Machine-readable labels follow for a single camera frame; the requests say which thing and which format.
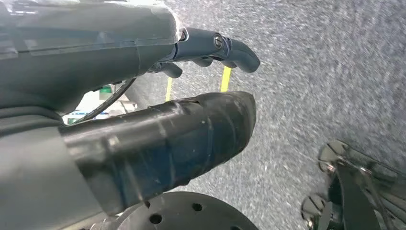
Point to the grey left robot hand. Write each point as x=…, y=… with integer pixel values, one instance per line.
x=79, y=47

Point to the yellow floor tape square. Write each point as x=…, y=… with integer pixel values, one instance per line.
x=225, y=79

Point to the black disc with holes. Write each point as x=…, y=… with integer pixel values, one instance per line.
x=184, y=216

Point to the chrome swivel stool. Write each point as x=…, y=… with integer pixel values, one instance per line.
x=330, y=152

